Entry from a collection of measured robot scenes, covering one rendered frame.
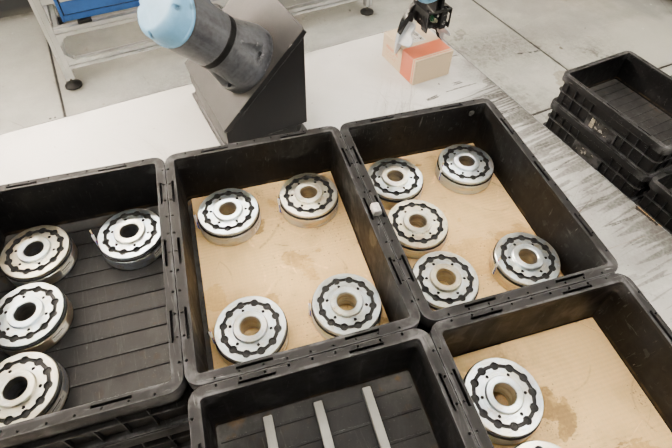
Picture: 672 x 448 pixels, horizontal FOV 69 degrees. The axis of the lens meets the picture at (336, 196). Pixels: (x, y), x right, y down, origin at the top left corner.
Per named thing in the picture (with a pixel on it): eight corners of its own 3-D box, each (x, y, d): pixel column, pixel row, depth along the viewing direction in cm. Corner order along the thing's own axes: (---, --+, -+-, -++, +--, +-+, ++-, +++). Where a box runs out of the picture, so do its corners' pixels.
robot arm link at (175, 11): (197, 78, 98) (136, 47, 88) (186, 34, 105) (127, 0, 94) (237, 38, 93) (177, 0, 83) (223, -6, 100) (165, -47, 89)
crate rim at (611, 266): (337, 133, 90) (337, 123, 88) (485, 106, 95) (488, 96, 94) (422, 332, 65) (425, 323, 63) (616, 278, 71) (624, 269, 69)
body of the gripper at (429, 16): (424, 36, 124) (432, -10, 115) (405, 20, 129) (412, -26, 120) (449, 29, 126) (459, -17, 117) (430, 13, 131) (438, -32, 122)
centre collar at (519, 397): (477, 384, 65) (478, 382, 64) (508, 371, 66) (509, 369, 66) (498, 421, 62) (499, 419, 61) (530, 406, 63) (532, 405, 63)
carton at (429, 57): (381, 55, 142) (384, 31, 137) (416, 45, 146) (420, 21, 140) (412, 85, 133) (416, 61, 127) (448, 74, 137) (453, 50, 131)
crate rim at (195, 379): (167, 165, 84) (164, 155, 82) (336, 133, 90) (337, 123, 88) (189, 396, 59) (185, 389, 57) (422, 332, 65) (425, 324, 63)
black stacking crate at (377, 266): (181, 202, 91) (166, 158, 82) (335, 171, 97) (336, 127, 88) (206, 419, 66) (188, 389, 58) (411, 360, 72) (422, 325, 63)
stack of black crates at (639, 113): (519, 170, 191) (561, 72, 157) (577, 146, 200) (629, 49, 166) (598, 246, 168) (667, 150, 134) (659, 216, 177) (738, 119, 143)
